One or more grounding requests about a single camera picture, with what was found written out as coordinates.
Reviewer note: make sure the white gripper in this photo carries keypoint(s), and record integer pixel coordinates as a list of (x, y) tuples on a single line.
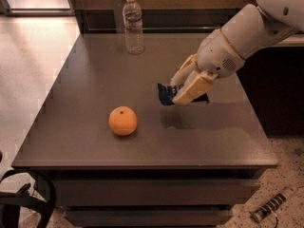
[(218, 57)]

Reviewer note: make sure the upper table drawer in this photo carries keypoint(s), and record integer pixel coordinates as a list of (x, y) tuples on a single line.
[(153, 192)]

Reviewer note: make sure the black chair base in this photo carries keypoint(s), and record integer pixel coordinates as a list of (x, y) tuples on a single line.
[(10, 203)]

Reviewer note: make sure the clear plastic water bottle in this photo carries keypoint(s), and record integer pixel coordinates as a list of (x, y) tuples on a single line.
[(133, 27)]

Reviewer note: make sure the orange fruit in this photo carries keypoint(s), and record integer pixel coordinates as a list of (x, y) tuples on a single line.
[(123, 121)]

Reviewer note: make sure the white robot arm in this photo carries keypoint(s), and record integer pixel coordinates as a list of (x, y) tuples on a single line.
[(263, 24)]

